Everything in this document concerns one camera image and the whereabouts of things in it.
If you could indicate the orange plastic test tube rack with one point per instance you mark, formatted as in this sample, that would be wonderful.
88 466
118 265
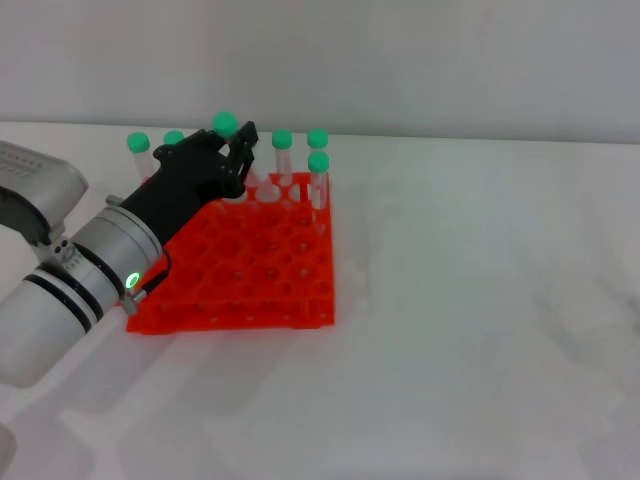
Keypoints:
260 265

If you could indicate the green-capped clear test tube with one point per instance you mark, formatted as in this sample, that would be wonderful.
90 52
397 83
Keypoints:
318 161
137 141
173 136
281 138
225 123
317 137

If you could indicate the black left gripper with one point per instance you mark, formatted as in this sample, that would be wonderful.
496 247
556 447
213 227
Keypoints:
180 195

